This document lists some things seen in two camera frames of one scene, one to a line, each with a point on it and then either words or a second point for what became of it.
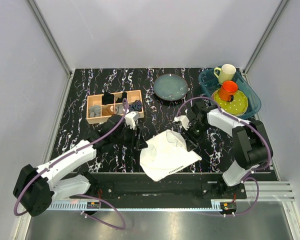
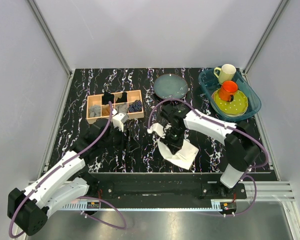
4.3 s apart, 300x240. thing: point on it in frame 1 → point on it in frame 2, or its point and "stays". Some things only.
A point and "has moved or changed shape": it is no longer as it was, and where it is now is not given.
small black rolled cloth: [124, 96] stays
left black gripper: [138, 143] → [127, 142]
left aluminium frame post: [50, 37] stays
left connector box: [94, 204] stays
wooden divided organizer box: [100, 108] stays
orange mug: [227, 90] stays
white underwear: [165, 154] has moved or changed shape
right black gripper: [191, 145] → [174, 146]
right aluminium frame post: [271, 24] stays
